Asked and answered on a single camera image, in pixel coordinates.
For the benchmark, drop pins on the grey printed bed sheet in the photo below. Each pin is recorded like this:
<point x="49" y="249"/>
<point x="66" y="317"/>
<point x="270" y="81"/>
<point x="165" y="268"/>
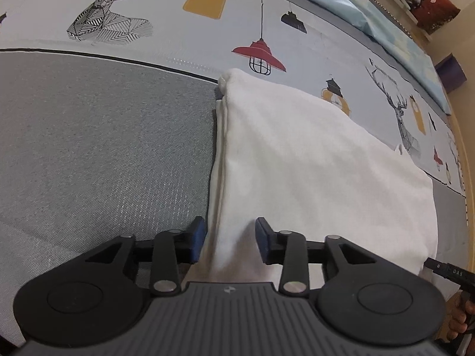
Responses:
<point x="109" y="124"/>

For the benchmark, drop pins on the purple box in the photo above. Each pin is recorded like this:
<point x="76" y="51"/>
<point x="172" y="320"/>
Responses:
<point x="451" y="73"/>

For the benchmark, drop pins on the white t-shirt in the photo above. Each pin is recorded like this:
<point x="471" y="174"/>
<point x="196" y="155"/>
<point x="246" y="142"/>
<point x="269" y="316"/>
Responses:
<point x="303" y="165"/>

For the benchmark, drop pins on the light blue patterned pillowcase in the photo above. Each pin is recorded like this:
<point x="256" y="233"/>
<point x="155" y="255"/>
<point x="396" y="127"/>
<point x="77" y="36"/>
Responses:
<point x="365" y="16"/>

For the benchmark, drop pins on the person's right hand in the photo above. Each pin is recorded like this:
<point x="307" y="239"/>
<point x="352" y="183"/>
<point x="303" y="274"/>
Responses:
<point x="458" y="321"/>

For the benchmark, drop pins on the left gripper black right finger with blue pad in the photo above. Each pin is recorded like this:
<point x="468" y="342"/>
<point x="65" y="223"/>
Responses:
<point x="358" y="294"/>

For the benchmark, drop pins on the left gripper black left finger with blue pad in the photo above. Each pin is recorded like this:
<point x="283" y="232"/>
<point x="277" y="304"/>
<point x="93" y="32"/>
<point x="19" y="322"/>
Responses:
<point x="102" y="293"/>

